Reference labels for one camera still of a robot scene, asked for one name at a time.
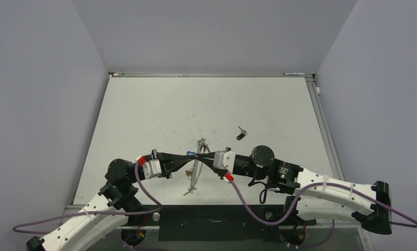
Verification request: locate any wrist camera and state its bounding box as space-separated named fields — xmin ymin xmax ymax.
xmin=214 ymin=151 xmax=236 ymax=182
xmin=136 ymin=156 xmax=162 ymax=180

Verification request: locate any aluminium frame rail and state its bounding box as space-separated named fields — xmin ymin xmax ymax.
xmin=305 ymin=74 xmax=370 ymax=230

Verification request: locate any purple cable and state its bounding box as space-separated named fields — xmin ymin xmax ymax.
xmin=12 ymin=163 xmax=162 ymax=251
xmin=229 ymin=180 xmax=417 ymax=249

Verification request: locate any black tagged key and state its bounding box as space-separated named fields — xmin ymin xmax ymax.
xmin=236 ymin=126 xmax=247 ymax=141

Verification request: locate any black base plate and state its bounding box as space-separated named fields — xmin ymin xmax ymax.
xmin=120 ymin=205 xmax=317 ymax=245

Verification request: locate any metal key ring plate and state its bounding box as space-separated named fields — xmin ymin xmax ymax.
xmin=183 ymin=138 xmax=210 ymax=196

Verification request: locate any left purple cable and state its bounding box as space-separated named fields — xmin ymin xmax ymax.
xmin=12 ymin=163 xmax=162 ymax=251

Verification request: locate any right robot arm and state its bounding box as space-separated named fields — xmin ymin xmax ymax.
xmin=195 ymin=145 xmax=392 ymax=235

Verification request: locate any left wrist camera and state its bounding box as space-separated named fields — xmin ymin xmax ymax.
xmin=136 ymin=156 xmax=162 ymax=180

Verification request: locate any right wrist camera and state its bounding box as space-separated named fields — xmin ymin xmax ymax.
xmin=214 ymin=151 xmax=236 ymax=182

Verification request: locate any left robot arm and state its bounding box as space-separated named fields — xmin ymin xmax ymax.
xmin=26 ymin=152 xmax=197 ymax=250

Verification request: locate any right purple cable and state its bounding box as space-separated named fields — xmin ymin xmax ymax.
xmin=229 ymin=180 xmax=417 ymax=249

